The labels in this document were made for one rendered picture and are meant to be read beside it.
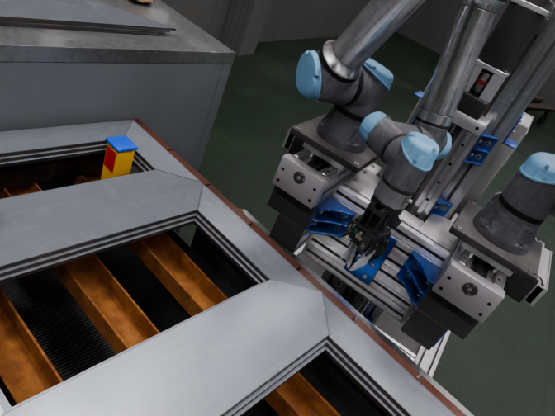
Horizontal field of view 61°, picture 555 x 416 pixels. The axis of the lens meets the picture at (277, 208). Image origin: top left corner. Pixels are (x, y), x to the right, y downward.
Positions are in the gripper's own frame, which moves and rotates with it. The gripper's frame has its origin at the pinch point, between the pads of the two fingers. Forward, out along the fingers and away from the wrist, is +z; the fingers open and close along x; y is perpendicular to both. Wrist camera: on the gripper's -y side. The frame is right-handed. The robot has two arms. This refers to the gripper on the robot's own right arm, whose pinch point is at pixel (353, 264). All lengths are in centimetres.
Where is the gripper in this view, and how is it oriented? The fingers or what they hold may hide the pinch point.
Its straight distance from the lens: 115.8
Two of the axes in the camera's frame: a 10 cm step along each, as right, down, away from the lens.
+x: 6.9, 6.0, -4.2
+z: -3.5, 7.7, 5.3
